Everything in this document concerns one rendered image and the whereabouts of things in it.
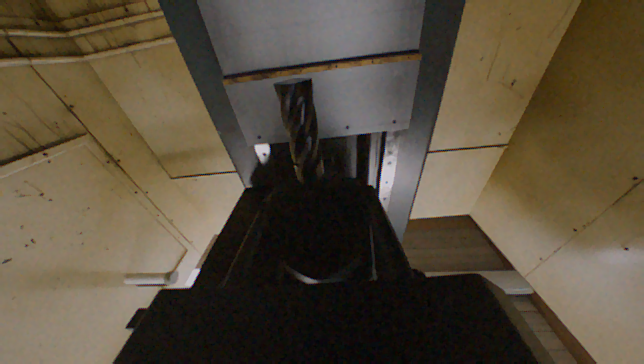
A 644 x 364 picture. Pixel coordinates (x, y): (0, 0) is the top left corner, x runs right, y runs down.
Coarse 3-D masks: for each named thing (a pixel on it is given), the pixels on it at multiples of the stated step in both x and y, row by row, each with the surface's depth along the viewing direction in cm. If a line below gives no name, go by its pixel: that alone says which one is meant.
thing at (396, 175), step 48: (192, 0) 36; (432, 0) 37; (192, 48) 42; (432, 48) 42; (432, 96) 48; (240, 144) 57; (288, 144) 58; (336, 144) 57; (384, 144) 54; (384, 192) 65
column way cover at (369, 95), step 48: (240, 0) 34; (288, 0) 34; (336, 0) 34; (384, 0) 34; (240, 48) 39; (288, 48) 39; (336, 48) 39; (384, 48) 39; (240, 96) 44; (336, 96) 44; (384, 96) 44
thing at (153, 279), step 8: (152, 272) 80; (160, 272) 79; (168, 272) 77; (176, 272) 79; (128, 280) 77; (136, 280) 77; (144, 280) 76; (152, 280) 76; (160, 280) 76; (168, 280) 75; (176, 280) 79
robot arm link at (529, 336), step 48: (192, 288) 5; (240, 288) 5; (288, 288) 5; (336, 288) 5; (384, 288) 4; (432, 288) 4; (480, 288) 4; (144, 336) 4; (192, 336) 4; (240, 336) 4; (288, 336) 4; (336, 336) 4; (384, 336) 4; (432, 336) 4; (480, 336) 3; (528, 336) 4
